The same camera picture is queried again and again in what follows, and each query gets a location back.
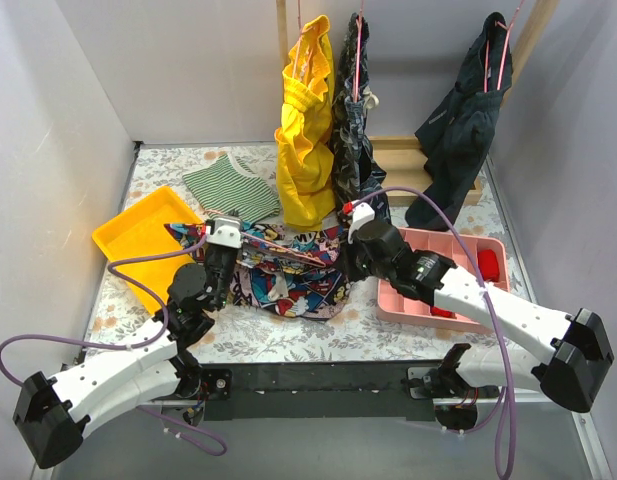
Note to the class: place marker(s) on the pink hanger under yellow shorts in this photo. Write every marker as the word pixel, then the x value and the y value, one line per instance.
pixel 302 53

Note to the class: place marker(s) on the pink wire hanger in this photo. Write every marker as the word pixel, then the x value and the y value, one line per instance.
pixel 297 255

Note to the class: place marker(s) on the yellow shorts on hanger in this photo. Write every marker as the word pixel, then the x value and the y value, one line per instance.
pixel 304 159

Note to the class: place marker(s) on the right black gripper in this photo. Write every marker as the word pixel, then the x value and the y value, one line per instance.
pixel 354 257

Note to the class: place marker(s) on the red folded cloth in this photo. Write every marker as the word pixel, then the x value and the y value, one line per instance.
pixel 488 265

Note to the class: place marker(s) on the yellow plastic tray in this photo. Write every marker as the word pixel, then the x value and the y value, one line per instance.
pixel 140 231

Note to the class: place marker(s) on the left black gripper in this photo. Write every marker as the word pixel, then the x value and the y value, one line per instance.
pixel 227 252

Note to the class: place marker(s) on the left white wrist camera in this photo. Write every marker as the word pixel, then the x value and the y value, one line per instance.
pixel 224 230

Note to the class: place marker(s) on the colourful comic print shorts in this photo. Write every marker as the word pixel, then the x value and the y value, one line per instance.
pixel 263 279

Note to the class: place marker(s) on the wooden clothes rack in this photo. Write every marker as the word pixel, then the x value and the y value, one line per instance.
pixel 402 156

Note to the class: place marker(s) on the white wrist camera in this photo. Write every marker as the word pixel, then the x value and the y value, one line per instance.
pixel 224 230
pixel 360 213

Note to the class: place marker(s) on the green striped folded shirt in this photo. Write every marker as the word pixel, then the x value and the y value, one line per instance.
pixel 228 184

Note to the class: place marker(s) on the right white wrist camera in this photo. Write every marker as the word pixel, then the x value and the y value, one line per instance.
pixel 360 213

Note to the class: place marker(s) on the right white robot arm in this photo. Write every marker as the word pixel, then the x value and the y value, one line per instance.
pixel 564 356

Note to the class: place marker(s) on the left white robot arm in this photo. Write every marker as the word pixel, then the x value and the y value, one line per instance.
pixel 54 415

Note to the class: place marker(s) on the pink hanger under leaf shorts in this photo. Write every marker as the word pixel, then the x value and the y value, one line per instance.
pixel 359 22

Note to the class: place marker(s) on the red cloth front compartment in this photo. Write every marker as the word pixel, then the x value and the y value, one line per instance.
pixel 439 313

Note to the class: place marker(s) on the dark leaf print shorts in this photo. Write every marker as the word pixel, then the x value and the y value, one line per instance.
pixel 355 173

